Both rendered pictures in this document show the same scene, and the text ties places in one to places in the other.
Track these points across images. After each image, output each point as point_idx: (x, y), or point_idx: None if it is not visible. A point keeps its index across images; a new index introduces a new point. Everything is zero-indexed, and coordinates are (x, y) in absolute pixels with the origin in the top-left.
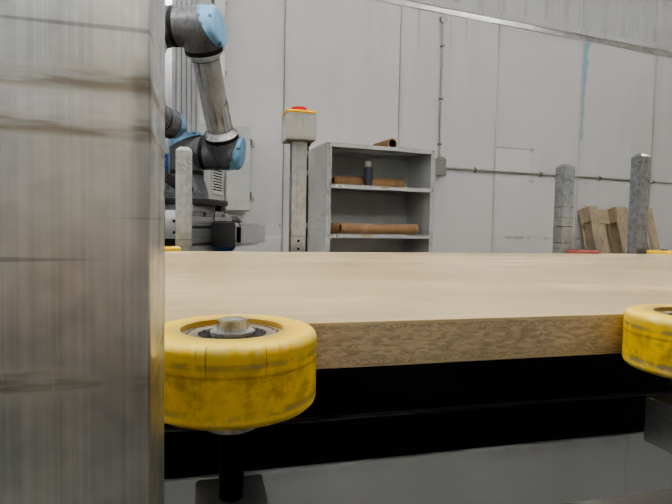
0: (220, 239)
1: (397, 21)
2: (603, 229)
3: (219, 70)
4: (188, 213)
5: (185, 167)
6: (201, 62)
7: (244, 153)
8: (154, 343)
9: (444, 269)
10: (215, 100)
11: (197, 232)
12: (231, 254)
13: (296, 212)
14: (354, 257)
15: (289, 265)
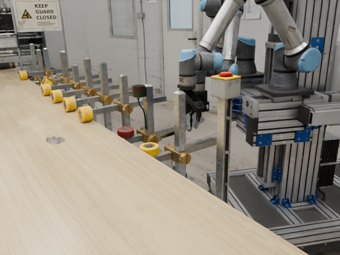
0: (301, 118)
1: None
2: None
3: (277, 7)
4: (177, 127)
5: (176, 102)
6: (262, 5)
7: (316, 59)
8: None
9: (72, 241)
10: (278, 28)
11: (277, 113)
12: (133, 168)
13: (218, 142)
14: (146, 200)
15: (73, 198)
